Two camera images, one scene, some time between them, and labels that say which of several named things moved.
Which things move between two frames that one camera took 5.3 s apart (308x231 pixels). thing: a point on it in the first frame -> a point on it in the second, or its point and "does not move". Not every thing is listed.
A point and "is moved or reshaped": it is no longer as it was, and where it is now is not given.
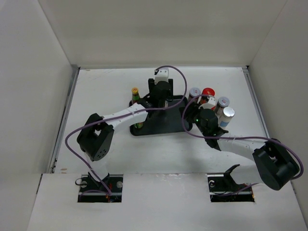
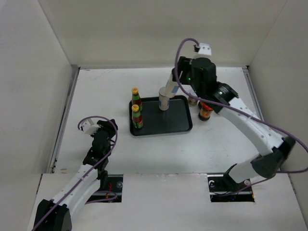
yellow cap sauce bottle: [135, 96] does not move
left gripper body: [152, 84] -> [110, 131]
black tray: [175, 117] does not move
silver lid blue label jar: [225, 120] is moved or reshaped
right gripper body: [195, 117] -> [186, 64]
